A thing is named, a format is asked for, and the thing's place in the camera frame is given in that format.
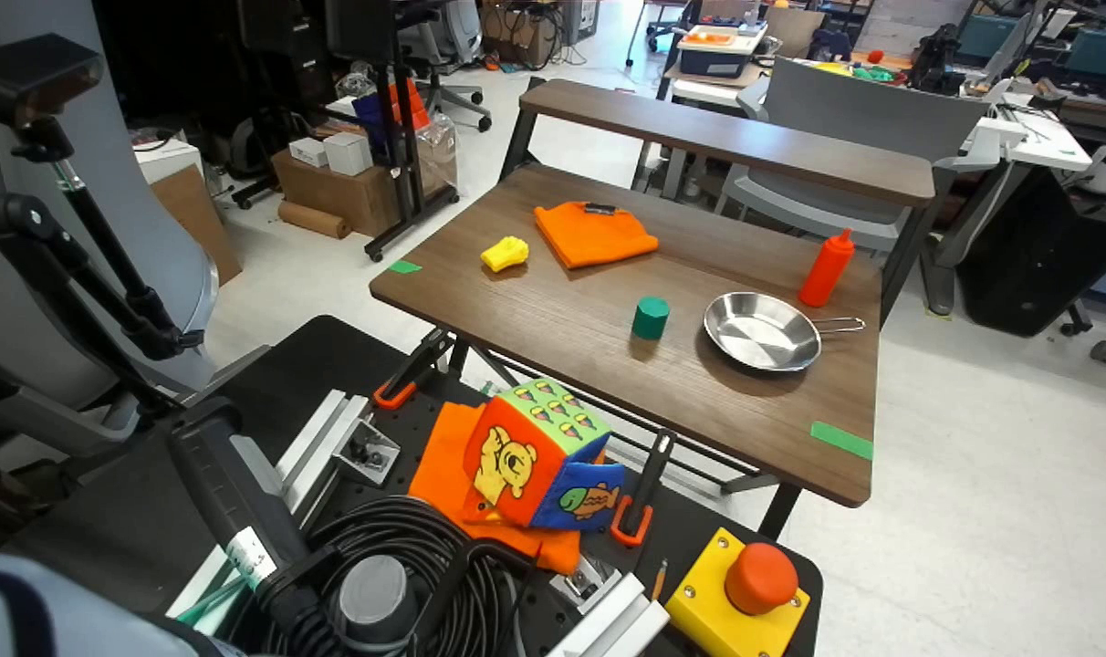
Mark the yellow soft object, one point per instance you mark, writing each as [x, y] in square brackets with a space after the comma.
[504, 254]

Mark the green cylinder cup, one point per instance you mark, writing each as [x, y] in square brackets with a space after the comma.
[651, 318]

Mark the wooden table with shelf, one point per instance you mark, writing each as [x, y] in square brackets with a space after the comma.
[648, 293]

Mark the orange folded cloth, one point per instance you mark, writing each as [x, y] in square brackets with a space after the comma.
[594, 232]

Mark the colourful plush cube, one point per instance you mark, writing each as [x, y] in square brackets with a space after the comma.
[535, 453]

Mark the orange black clamp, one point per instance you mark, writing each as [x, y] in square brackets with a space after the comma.
[639, 497]
[411, 369]

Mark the small green tape piece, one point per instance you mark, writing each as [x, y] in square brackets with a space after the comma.
[401, 268]

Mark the orange cloth under cube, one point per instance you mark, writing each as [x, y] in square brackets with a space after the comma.
[449, 478]

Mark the silver metal pan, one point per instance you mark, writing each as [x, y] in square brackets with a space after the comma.
[760, 330]

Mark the black base platform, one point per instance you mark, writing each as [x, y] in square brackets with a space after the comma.
[333, 403]

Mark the cardboard box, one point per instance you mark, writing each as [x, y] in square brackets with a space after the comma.
[338, 189]

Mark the orange squeeze bottle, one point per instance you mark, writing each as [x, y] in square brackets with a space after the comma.
[826, 271]

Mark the green tape strip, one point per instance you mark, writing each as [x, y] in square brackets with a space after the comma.
[842, 439]

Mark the yellow box red button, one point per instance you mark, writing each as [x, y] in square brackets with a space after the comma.
[739, 598]

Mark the grey office chair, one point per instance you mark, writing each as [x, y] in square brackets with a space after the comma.
[838, 160]

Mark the black bin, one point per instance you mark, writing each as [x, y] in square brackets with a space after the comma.
[1038, 249]

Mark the aluminium extrusion rail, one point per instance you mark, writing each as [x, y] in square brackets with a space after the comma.
[291, 481]

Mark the black camera on stand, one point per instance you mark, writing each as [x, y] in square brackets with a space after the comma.
[54, 170]

